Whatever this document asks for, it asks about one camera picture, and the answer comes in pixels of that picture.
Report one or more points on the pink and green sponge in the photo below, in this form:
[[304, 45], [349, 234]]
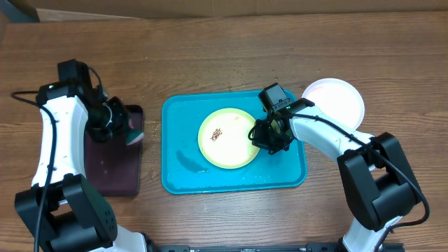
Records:
[[134, 136]]

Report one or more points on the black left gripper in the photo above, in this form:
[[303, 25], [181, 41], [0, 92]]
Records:
[[100, 134]]

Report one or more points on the black square water tray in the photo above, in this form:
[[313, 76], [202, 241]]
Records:
[[113, 167]]

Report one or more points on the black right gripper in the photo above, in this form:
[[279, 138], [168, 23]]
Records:
[[262, 141]]

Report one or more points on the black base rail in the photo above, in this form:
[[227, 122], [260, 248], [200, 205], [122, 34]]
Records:
[[245, 248]]

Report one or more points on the white round plate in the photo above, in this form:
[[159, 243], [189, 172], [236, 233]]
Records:
[[338, 99]]

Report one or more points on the blue plastic tray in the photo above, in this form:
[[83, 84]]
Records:
[[186, 171]]

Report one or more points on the yellow round plate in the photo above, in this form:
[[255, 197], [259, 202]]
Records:
[[223, 138]]

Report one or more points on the brown cardboard backdrop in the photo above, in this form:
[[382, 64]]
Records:
[[46, 10]]

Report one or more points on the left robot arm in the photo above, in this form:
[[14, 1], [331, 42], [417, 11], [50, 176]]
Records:
[[62, 209]]

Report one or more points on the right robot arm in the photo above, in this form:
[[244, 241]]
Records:
[[379, 184]]

